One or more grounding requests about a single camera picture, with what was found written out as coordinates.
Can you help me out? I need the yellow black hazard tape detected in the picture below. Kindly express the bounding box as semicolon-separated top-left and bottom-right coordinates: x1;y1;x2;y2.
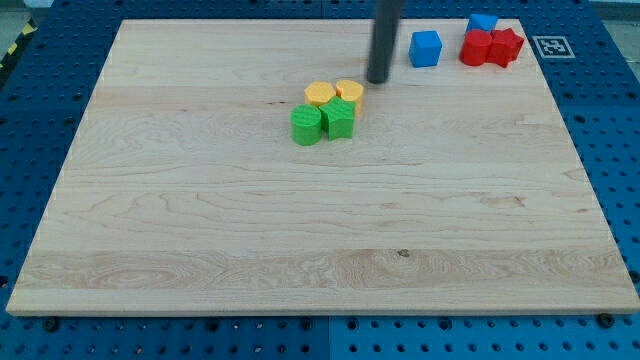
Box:
1;19;37;72

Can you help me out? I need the blue cube block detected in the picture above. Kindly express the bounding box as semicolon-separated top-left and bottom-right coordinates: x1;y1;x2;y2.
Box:
409;30;442;68

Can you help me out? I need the blue triangle block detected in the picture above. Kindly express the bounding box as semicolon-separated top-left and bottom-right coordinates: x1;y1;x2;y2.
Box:
466;13;499;33

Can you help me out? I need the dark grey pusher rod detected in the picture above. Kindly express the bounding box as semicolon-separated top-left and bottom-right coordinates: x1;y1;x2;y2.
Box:
366;0;404;84

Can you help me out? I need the red star block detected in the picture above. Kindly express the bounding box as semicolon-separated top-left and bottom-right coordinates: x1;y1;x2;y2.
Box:
486;28;524;68

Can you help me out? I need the green star block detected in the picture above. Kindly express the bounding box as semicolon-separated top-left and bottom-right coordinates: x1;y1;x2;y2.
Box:
319;96;355;141

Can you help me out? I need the red cylinder block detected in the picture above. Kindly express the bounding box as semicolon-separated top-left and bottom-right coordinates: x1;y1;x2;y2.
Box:
459;29;493;66

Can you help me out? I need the green cylinder block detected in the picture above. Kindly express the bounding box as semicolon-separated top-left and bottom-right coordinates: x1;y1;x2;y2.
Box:
290;104;322;146

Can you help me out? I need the white fiducial marker tag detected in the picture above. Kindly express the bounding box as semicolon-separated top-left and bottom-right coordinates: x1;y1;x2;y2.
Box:
532;35;575;59

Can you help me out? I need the light wooden board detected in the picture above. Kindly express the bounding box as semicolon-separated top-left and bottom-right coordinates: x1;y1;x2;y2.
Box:
7;19;639;317

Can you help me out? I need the yellow round block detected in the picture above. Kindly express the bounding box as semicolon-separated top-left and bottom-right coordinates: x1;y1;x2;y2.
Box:
336;79;364;116

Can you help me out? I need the yellow hexagon block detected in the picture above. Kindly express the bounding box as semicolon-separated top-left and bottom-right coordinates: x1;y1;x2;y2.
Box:
304;81;336;107

